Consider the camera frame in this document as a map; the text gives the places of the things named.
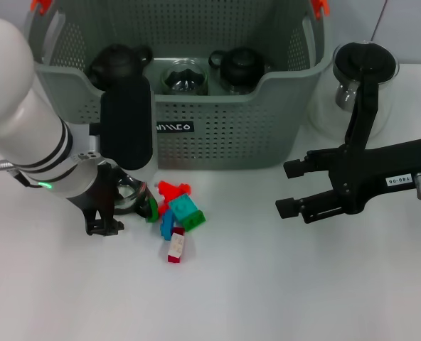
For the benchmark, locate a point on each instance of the grey-green perforated storage bin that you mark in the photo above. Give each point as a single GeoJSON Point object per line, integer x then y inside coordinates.
{"type": "Point", "coordinates": [232, 128]}

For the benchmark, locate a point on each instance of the black clay teapot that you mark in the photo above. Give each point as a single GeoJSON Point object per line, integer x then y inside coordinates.
{"type": "Point", "coordinates": [116, 64]}

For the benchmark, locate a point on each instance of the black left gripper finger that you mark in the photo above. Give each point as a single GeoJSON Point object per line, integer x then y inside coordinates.
{"type": "Point", "coordinates": [102, 225]}

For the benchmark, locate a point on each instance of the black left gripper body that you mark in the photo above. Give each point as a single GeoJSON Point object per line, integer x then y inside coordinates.
{"type": "Point", "coordinates": [100, 192]}

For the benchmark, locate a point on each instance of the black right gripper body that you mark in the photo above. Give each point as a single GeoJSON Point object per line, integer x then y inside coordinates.
{"type": "Point", "coordinates": [374, 174]}

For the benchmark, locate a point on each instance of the blue toy brick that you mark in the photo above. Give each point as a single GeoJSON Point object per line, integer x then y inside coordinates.
{"type": "Point", "coordinates": [166, 225]}

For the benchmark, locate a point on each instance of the orange bin latch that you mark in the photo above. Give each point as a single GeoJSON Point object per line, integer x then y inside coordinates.
{"type": "Point", "coordinates": [41, 6]}
{"type": "Point", "coordinates": [320, 8]}

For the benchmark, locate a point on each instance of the glass teacup with black sleeve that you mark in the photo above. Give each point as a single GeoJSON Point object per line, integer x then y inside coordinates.
{"type": "Point", "coordinates": [185, 80]}
{"type": "Point", "coordinates": [128, 197]}
{"type": "Point", "coordinates": [239, 67]}

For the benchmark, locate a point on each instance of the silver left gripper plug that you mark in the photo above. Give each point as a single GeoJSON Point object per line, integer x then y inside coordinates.
{"type": "Point", "coordinates": [3, 165]}

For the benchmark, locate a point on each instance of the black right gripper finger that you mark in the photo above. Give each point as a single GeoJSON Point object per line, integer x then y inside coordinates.
{"type": "Point", "coordinates": [296, 168]}
{"type": "Point", "coordinates": [287, 207]}

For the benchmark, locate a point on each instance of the white toy brick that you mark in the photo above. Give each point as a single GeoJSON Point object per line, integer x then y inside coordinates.
{"type": "Point", "coordinates": [156, 192]}
{"type": "Point", "coordinates": [177, 243]}

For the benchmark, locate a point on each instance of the small red toy brick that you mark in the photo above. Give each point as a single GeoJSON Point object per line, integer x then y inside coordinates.
{"type": "Point", "coordinates": [186, 189]}
{"type": "Point", "coordinates": [162, 208]}

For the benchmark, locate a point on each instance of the large green toy brick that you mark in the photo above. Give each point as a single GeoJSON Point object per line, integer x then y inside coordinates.
{"type": "Point", "coordinates": [195, 222]}

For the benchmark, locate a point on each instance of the large red slope brick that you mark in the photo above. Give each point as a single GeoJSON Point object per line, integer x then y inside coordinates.
{"type": "Point", "coordinates": [169, 192]}

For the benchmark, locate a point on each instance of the teal square toy brick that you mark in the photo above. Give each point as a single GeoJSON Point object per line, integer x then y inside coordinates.
{"type": "Point", "coordinates": [182, 207]}

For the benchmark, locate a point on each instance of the white and red block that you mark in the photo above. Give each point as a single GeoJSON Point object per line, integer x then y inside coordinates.
{"type": "Point", "coordinates": [174, 260]}

